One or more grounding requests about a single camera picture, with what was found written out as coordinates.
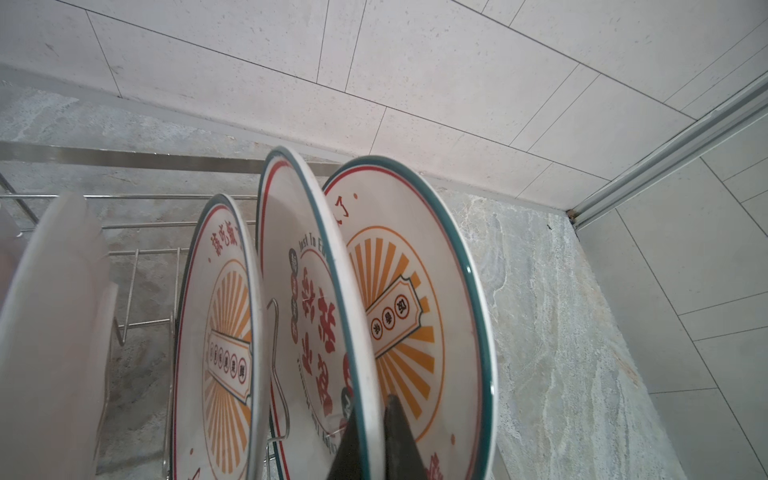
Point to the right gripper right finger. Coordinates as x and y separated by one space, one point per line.
403 460

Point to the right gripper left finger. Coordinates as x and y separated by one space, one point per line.
347 464

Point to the orange sunburst plate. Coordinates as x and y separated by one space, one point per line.
427 313
56 323
217 425
322 358

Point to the orange sunburst plate front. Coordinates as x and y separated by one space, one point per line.
56 323

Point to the metal wire dish rack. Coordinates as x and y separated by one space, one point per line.
148 205

